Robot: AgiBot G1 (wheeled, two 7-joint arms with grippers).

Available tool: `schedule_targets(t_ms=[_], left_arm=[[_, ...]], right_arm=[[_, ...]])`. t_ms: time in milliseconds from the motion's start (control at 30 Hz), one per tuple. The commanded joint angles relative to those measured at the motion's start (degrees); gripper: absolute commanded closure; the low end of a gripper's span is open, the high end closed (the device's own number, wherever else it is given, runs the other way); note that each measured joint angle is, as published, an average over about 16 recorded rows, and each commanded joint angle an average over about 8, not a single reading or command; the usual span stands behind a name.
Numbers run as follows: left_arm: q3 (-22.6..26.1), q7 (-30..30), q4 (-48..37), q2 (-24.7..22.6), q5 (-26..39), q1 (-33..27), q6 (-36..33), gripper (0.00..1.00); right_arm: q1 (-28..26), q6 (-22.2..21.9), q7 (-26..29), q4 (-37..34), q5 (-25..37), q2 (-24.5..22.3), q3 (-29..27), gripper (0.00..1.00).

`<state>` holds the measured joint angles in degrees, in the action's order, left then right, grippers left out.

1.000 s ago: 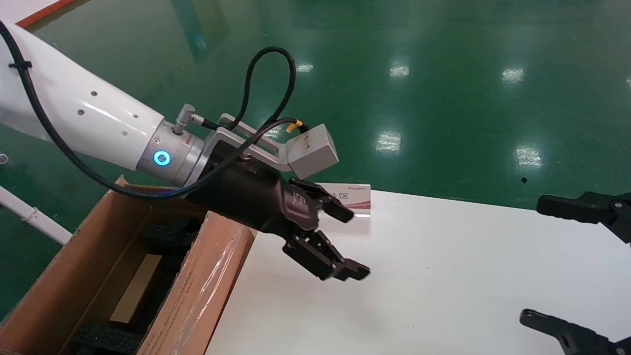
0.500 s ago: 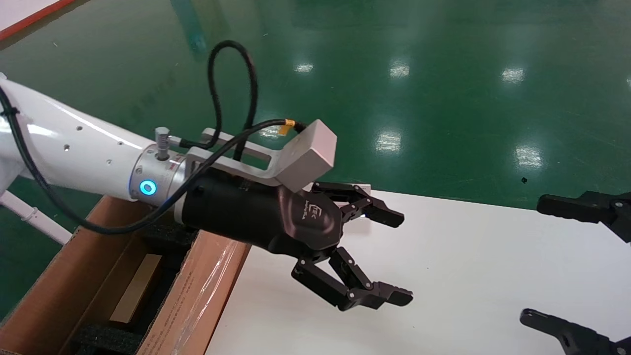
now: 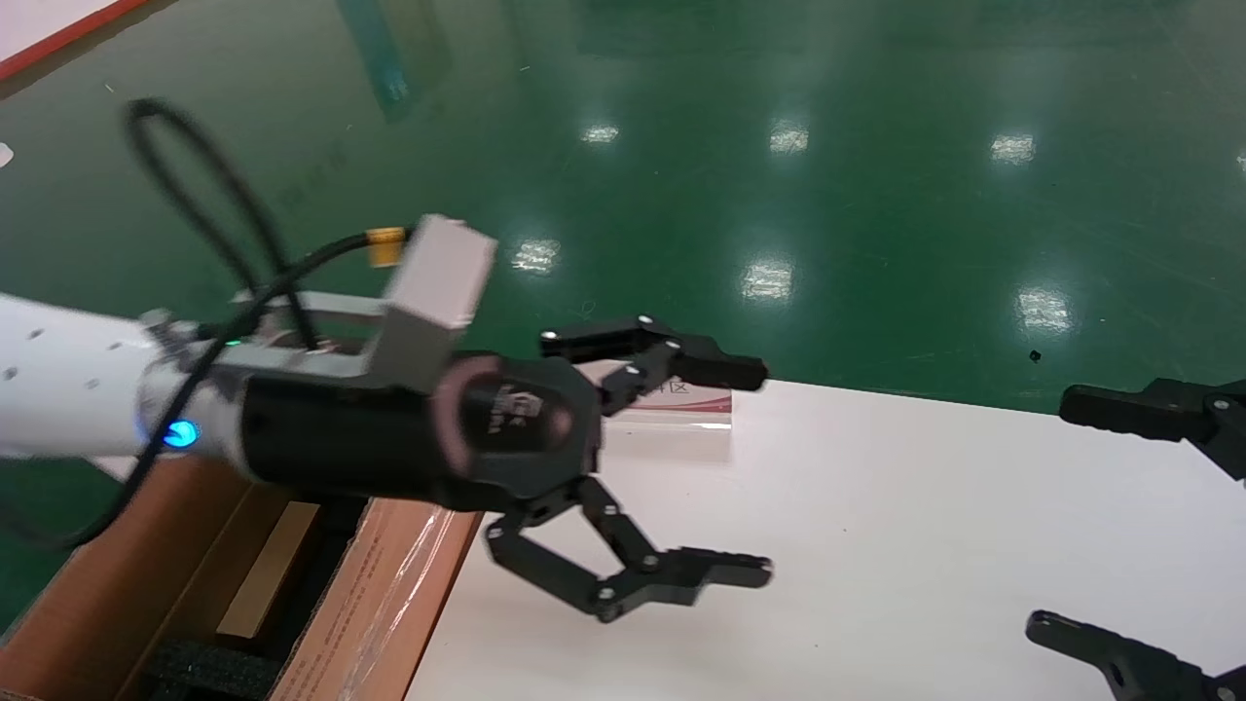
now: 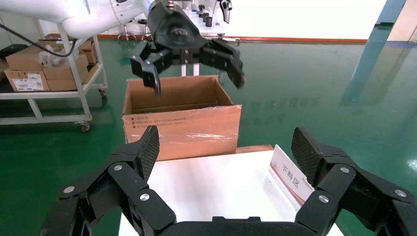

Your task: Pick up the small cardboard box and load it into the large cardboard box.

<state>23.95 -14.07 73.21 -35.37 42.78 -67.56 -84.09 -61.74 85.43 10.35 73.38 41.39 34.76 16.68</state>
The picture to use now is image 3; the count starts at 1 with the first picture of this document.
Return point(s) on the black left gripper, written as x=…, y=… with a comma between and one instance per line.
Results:
x=389, y=443

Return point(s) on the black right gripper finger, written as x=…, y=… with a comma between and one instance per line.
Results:
x=1168, y=414
x=1144, y=674

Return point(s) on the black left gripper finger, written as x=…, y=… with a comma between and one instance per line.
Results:
x=662, y=346

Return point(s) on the small cardboard box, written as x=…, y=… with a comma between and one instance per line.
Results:
x=268, y=574

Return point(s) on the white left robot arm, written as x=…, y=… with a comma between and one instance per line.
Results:
x=68, y=380

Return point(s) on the large cardboard box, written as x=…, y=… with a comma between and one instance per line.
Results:
x=97, y=594

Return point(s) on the acrylic sign with pink band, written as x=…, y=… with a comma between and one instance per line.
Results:
x=703, y=403

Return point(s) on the black foam padding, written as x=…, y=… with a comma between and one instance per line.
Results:
x=204, y=672

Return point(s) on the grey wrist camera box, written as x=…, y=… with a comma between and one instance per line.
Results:
x=438, y=282

